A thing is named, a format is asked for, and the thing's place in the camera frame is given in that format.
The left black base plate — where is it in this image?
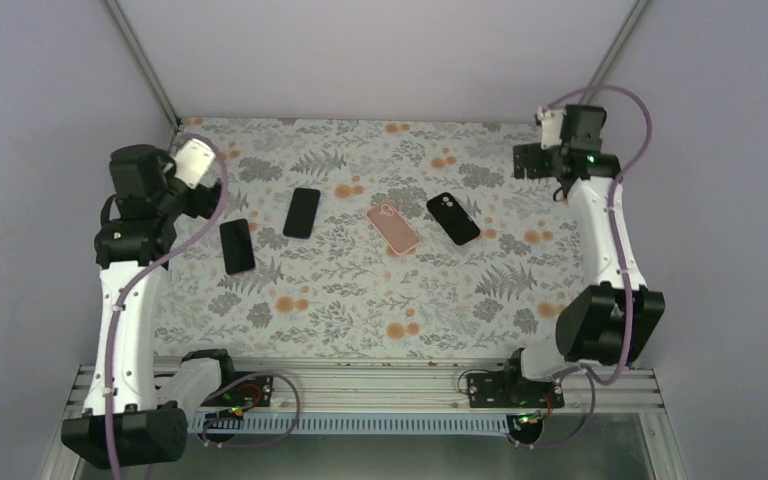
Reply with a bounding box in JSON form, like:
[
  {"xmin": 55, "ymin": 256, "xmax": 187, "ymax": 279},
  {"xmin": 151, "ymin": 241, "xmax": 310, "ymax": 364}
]
[{"xmin": 202, "ymin": 376, "xmax": 274, "ymax": 410}]

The black phone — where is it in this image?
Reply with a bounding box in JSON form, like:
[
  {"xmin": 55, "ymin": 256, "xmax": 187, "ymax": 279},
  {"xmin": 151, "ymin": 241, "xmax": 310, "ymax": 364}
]
[{"xmin": 283, "ymin": 188, "xmax": 321, "ymax": 239}]

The floral patterned table mat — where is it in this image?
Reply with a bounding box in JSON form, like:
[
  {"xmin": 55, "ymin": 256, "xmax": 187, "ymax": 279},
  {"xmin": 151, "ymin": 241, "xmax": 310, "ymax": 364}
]
[{"xmin": 154, "ymin": 117, "xmax": 584, "ymax": 359}]

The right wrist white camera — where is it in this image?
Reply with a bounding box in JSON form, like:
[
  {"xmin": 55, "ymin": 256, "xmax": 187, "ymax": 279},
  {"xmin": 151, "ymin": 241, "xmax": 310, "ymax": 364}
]
[{"xmin": 535, "ymin": 107, "xmax": 566, "ymax": 150}]

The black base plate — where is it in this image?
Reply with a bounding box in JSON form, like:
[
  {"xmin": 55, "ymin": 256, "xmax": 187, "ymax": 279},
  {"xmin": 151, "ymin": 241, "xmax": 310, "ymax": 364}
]
[
  {"xmin": 465, "ymin": 371, "xmax": 565, "ymax": 409},
  {"xmin": 202, "ymin": 376, "xmax": 274, "ymax": 410}
]

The black phone case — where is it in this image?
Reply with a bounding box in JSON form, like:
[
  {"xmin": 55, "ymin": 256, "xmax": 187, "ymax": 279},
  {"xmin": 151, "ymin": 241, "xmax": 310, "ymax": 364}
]
[{"xmin": 426, "ymin": 192, "xmax": 481, "ymax": 246}]

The slotted grey cable duct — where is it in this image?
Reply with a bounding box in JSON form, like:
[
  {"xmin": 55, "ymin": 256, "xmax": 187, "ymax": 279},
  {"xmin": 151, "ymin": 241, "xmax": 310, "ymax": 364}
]
[{"xmin": 189, "ymin": 413, "xmax": 509, "ymax": 436}]

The aluminium mounting rail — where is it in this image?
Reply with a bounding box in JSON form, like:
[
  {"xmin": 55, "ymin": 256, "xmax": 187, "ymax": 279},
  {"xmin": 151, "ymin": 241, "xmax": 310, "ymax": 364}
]
[{"xmin": 69, "ymin": 357, "xmax": 665, "ymax": 415}]

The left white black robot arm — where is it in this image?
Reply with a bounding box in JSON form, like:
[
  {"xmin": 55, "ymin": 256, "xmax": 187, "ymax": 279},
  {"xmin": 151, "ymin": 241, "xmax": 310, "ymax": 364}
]
[{"xmin": 61, "ymin": 137, "xmax": 239, "ymax": 478}]

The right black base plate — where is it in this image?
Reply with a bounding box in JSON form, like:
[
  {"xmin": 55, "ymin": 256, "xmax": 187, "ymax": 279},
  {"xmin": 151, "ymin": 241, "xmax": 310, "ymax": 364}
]
[{"xmin": 465, "ymin": 371, "xmax": 565, "ymax": 409}]

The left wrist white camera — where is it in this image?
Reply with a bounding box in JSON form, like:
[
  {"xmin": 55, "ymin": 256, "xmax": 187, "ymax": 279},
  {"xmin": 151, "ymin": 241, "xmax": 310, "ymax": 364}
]
[{"xmin": 173, "ymin": 138, "xmax": 217, "ymax": 190}]

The wrist white camera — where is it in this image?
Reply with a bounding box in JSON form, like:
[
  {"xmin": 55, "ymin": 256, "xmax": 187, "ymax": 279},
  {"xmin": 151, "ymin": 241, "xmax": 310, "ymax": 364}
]
[
  {"xmin": 535, "ymin": 107, "xmax": 566, "ymax": 150},
  {"xmin": 173, "ymin": 138, "xmax": 217, "ymax": 190}
]

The pink phone case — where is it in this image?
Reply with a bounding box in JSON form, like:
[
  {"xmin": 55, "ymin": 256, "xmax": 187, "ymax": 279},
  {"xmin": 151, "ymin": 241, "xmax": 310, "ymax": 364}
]
[{"xmin": 366, "ymin": 201, "xmax": 421, "ymax": 256}]

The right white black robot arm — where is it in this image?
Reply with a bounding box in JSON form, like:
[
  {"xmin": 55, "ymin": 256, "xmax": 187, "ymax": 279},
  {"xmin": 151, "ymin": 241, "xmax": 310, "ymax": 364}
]
[{"xmin": 501, "ymin": 105, "xmax": 665, "ymax": 407}]

